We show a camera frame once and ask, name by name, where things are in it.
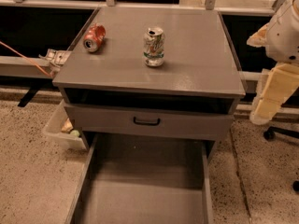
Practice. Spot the black drawer handle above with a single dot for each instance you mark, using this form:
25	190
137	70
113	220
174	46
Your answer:
144	122

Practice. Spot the black office chair base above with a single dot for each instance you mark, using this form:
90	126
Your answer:
270	134

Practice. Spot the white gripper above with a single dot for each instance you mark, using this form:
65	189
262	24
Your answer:
284	36

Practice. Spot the crushed red soda can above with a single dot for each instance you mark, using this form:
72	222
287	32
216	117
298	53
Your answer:
94	37

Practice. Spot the open grey middle drawer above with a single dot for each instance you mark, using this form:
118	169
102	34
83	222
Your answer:
130	179

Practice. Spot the metal wall bracket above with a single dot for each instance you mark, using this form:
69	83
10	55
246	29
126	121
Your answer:
56	58

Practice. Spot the crushed 7up can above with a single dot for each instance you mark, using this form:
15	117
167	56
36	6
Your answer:
153	50

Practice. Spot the closed grey top drawer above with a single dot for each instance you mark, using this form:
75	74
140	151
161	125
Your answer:
108	119

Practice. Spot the grey drawer cabinet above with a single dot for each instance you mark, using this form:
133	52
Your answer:
200	73

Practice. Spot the green ball in bin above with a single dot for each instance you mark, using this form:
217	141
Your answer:
75	133

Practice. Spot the clear plastic bin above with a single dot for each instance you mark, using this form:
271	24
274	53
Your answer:
53	130

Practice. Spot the tan object in bin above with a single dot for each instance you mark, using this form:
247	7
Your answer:
67	127

